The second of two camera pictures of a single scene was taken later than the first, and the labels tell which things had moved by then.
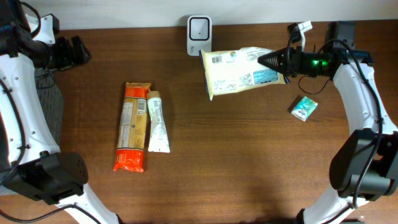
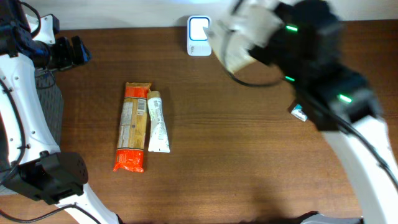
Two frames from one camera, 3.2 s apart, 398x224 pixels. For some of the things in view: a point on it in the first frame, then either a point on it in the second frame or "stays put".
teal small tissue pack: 305,109 stays put
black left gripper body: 68,51 stays put
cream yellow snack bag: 237,68 → 233,53
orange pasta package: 132,127 stays put
